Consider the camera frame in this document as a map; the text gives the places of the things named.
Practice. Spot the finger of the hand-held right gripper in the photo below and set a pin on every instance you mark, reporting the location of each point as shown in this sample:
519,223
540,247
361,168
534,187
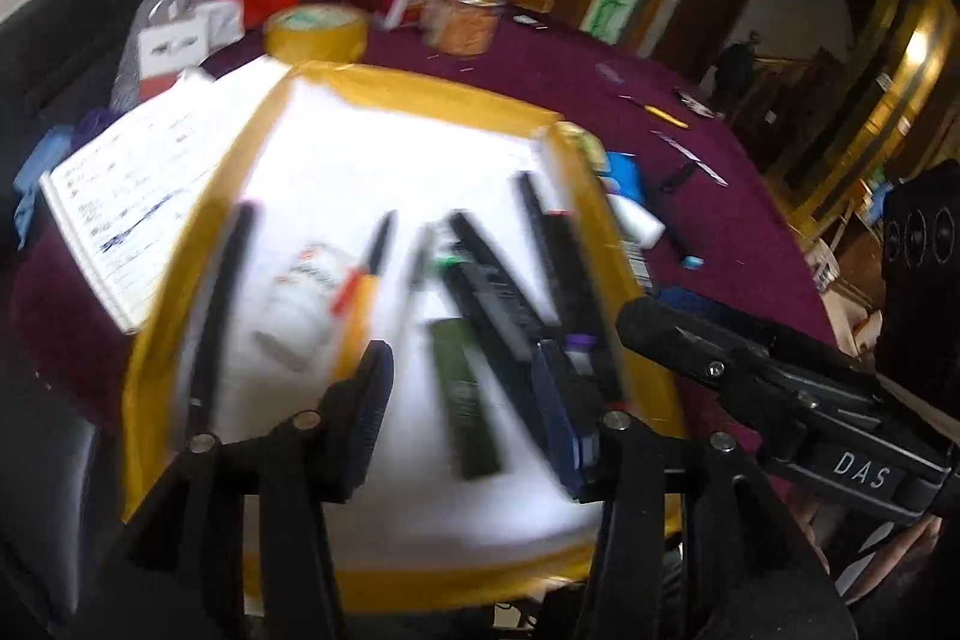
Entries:
675,340
780,340

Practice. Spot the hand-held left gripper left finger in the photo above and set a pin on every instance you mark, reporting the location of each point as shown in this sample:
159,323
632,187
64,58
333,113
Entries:
367,415

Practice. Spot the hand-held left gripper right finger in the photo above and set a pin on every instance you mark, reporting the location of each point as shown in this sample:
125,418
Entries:
559,422

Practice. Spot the small teal cap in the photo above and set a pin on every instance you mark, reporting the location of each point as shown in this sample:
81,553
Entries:
691,263

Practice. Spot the dark green marker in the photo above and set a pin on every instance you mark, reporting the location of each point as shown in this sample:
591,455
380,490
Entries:
465,400

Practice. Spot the white eraser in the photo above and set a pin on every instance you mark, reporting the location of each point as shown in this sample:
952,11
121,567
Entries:
637,221

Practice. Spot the white bottle red label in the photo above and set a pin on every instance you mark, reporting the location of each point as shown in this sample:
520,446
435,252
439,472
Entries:
300,302

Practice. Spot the black marker green cap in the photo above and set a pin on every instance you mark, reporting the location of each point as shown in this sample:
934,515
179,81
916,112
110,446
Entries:
480,310

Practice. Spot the blue pencil sharpener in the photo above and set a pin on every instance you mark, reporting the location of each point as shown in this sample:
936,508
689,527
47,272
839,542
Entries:
624,175

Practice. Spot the black marker grey cap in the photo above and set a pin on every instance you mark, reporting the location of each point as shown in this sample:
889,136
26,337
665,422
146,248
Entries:
221,310

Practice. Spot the black marker purple cap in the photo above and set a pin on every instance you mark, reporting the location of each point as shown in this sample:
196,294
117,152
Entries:
536,212

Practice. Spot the white box with yellow edges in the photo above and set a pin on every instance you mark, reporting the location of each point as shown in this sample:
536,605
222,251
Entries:
360,175

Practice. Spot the person's right forearm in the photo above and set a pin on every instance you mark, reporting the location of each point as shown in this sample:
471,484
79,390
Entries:
885,557

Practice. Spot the purple velvet tablecloth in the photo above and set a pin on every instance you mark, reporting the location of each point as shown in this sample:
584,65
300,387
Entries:
750,250

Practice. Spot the blue container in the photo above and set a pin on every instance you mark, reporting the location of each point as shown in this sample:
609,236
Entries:
881,201

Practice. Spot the silver wrapped pen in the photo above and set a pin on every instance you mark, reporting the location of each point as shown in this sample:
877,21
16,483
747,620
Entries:
690,159

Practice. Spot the yellow and black pen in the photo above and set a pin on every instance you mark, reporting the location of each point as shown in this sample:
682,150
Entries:
656,113

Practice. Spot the black and white card pack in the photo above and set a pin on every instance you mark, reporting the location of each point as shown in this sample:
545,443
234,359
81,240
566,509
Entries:
696,102

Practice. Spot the gold framed display cabinet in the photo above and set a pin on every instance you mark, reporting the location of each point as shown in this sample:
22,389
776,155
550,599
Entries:
885,70

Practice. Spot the open handwritten notebook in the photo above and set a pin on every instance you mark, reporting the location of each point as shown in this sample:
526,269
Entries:
150,197

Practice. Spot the brown wooden door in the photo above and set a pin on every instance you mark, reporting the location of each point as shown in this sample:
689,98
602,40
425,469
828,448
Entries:
705,18

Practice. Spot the black leather seat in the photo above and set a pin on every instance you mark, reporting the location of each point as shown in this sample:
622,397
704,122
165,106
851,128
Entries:
45,497

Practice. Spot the yellow tape roll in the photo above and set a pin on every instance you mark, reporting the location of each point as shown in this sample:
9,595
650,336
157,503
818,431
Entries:
315,36

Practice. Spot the short clear jar red lid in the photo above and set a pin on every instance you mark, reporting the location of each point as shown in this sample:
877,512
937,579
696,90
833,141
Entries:
465,18

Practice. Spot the blue cloth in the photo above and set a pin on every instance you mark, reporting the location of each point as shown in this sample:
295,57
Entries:
41,175

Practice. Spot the red and white packet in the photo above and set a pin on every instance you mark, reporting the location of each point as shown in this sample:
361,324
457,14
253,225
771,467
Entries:
401,9

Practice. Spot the white blister card packet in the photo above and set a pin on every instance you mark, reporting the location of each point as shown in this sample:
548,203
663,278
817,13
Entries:
180,48

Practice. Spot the black chair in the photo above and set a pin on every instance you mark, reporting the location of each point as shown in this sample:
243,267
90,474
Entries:
67,55

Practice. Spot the dark jacket on newel post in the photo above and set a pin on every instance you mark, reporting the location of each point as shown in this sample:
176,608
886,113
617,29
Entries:
736,74

